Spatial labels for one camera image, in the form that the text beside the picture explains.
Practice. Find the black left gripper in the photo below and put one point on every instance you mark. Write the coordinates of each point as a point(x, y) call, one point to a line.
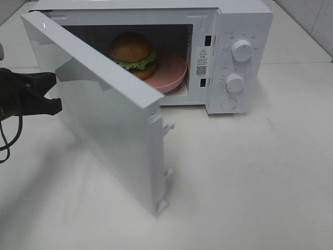
point(31, 87)

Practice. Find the white microwave door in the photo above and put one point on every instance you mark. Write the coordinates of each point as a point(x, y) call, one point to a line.
point(114, 114)

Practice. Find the burger with lettuce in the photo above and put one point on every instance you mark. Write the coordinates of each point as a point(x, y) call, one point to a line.
point(134, 53)

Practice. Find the pink round plate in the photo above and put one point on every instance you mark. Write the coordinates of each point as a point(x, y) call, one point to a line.
point(170, 72)

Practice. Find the white door release button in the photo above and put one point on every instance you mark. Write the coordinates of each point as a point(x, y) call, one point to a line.
point(229, 103)

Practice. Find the white microwave oven body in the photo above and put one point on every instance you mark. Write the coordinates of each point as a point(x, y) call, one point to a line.
point(202, 32)

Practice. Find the lower white timer knob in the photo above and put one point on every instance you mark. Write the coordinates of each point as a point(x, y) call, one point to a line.
point(234, 83)

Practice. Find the upper white power knob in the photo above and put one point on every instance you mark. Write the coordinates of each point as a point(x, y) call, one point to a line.
point(242, 50)

